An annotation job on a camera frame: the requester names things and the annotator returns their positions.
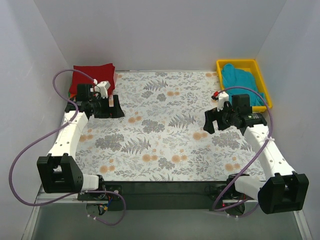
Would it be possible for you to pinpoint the yellow plastic bin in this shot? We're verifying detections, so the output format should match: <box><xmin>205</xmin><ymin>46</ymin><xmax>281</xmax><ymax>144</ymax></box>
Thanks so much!
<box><xmin>216</xmin><ymin>59</ymin><xmax>272</xmax><ymax>113</ymax></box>

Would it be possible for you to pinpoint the folded pink t-shirt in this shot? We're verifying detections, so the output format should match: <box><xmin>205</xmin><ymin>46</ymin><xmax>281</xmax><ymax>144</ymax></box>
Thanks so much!
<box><xmin>113</xmin><ymin>72</ymin><xmax>119</xmax><ymax>85</ymax></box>

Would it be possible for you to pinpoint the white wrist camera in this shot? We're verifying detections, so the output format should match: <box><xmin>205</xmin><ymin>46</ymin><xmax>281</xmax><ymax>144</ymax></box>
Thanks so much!
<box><xmin>94</xmin><ymin>81</ymin><xmax>111</xmax><ymax>99</ymax></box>
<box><xmin>211</xmin><ymin>91</ymin><xmax>229</xmax><ymax>112</ymax></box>

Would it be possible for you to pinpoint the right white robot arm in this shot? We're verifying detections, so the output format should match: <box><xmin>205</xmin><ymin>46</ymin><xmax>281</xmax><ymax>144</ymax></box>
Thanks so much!
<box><xmin>203</xmin><ymin>92</ymin><xmax>309</xmax><ymax>214</ymax></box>

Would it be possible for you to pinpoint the teal t-shirt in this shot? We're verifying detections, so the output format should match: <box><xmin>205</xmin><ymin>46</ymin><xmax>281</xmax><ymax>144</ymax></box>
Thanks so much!
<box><xmin>221</xmin><ymin>63</ymin><xmax>266</xmax><ymax>107</ymax></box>

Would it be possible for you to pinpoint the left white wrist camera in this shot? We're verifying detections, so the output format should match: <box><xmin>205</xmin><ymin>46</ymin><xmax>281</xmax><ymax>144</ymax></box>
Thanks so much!
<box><xmin>94</xmin><ymin>81</ymin><xmax>111</xmax><ymax>99</ymax></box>

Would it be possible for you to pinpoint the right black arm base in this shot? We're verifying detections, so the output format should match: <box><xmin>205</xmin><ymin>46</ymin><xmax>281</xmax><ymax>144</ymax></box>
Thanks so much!
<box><xmin>204</xmin><ymin>177</ymin><xmax>253</xmax><ymax>203</ymax></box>

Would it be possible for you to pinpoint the floral patterned table mat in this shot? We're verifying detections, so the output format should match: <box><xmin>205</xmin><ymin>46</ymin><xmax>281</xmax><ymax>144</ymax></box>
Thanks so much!
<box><xmin>75</xmin><ymin>71</ymin><xmax>265</xmax><ymax>181</ymax></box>

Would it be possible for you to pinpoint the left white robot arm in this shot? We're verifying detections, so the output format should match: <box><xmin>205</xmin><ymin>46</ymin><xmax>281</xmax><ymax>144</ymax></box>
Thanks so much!
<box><xmin>36</xmin><ymin>81</ymin><xmax>125</xmax><ymax>200</ymax></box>

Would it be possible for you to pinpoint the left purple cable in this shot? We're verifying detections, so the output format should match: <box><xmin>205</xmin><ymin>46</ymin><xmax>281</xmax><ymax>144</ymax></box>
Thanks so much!
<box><xmin>8</xmin><ymin>69</ymin><xmax>127</xmax><ymax>227</ymax></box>

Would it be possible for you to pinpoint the dark red t-shirt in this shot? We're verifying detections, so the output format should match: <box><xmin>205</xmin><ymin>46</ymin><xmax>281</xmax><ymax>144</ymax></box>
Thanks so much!
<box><xmin>69</xmin><ymin>63</ymin><xmax>116</xmax><ymax>95</ymax></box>

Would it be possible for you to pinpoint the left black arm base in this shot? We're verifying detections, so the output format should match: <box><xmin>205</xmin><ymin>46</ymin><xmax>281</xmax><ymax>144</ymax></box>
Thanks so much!
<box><xmin>77</xmin><ymin>180</ymin><xmax>123</xmax><ymax>201</ymax></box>

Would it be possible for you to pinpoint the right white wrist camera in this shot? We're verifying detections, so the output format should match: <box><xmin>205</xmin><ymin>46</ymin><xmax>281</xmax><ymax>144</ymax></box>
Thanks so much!
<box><xmin>211</xmin><ymin>91</ymin><xmax>229</xmax><ymax>112</ymax></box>

